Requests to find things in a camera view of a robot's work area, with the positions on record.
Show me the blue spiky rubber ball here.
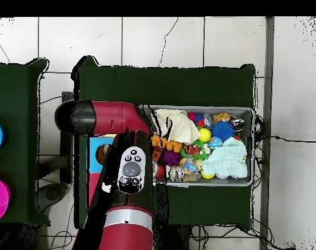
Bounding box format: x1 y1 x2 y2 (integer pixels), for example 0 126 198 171
210 120 236 142

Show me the mint green muslin cloth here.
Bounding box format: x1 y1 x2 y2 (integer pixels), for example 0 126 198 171
201 136 249 180

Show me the dark green tablecloth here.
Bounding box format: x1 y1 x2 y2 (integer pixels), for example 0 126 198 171
71 55 257 230
0 57 51 227

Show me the tiger plush toy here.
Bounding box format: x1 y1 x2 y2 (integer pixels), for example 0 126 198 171
183 143 202 155

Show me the orange toy building block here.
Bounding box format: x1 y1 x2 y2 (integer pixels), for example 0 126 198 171
151 133 183 154

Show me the globe print ball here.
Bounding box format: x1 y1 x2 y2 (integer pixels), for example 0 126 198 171
207 135 224 149

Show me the cream muslin cloth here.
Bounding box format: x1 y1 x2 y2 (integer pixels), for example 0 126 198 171
151 108 201 145

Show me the black cable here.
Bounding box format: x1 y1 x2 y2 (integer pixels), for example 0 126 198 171
254 134 316 144

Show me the yellow tennis ball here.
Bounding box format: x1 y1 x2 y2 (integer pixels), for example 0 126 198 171
198 128 213 143

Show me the silver wire mesh bin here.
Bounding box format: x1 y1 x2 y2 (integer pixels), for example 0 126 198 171
147 104 256 188

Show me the wooden box with three holes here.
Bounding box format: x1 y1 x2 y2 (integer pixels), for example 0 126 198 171
85 133 118 209

